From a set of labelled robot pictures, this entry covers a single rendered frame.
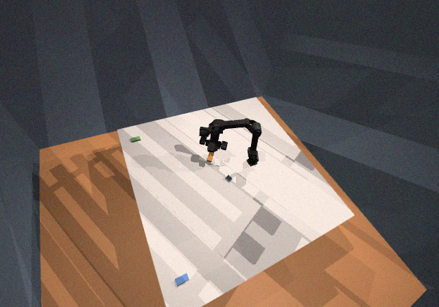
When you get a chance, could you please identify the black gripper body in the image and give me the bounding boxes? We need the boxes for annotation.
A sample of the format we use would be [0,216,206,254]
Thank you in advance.
[200,136,228,150]

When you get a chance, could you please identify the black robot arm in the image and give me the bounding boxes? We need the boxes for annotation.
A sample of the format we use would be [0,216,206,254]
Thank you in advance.
[199,118,262,166]

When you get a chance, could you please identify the blue rectangular block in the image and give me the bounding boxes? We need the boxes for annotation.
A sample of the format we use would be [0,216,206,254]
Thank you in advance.
[175,273,189,286]

